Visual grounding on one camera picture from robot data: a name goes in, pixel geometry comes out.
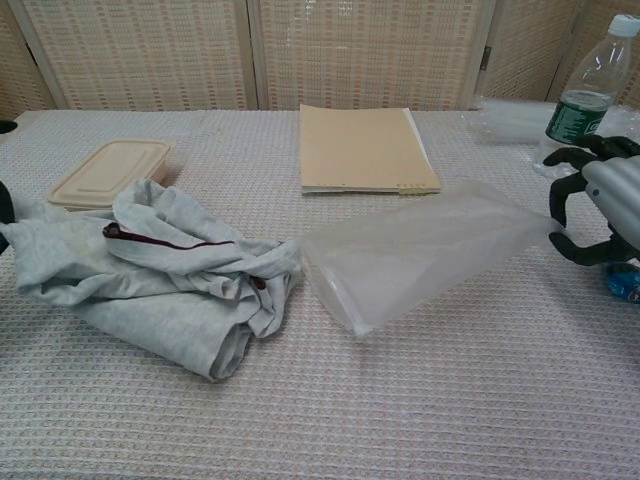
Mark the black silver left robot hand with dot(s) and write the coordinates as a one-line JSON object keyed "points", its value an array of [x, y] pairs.
{"points": [[5, 200]]}

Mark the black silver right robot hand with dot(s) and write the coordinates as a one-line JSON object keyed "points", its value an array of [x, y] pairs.
{"points": [[615, 190]]}

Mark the grey garment with maroon trim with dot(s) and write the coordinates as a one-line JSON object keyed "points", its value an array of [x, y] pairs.
{"points": [[150, 310]]}

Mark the transparent plastic zip bag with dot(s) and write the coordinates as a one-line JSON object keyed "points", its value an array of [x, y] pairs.
{"points": [[425, 240]]}

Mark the clear water bottle green label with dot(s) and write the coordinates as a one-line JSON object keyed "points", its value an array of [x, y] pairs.
{"points": [[575, 120]]}

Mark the blue snack wrapper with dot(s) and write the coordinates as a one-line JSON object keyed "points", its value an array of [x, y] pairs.
{"points": [[625, 287]]}

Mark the beige lidded food container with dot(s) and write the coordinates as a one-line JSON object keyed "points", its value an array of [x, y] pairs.
{"points": [[100, 170]]}

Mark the clear plastic sheet stack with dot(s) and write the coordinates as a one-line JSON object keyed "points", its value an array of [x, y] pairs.
{"points": [[510, 122]]}

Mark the woven folding screen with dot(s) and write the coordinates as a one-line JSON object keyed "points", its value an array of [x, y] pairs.
{"points": [[150, 50]]}

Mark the tan paper folder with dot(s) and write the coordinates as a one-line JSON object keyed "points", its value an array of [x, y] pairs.
{"points": [[360, 150]]}

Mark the white woven tablecloth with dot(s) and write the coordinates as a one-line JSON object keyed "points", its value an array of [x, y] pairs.
{"points": [[450, 400]]}

